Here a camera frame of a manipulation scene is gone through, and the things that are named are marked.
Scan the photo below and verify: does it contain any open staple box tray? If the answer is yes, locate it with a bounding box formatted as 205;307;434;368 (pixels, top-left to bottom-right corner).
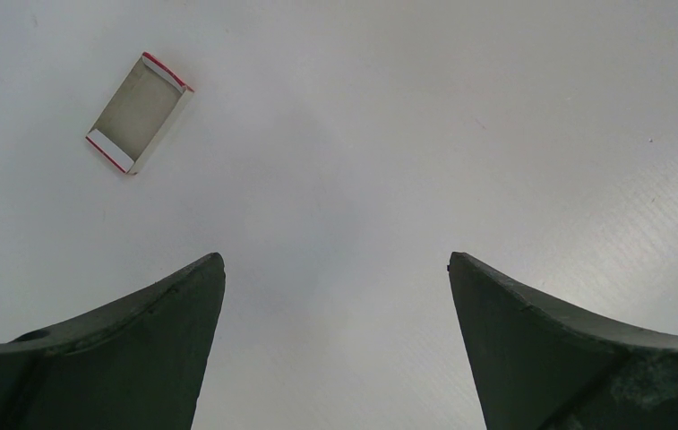
85;52;194;176

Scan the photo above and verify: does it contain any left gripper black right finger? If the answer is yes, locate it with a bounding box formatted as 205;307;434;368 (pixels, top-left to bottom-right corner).
448;253;678;429

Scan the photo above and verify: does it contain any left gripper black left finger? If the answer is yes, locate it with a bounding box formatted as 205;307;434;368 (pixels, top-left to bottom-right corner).
0;253;226;429

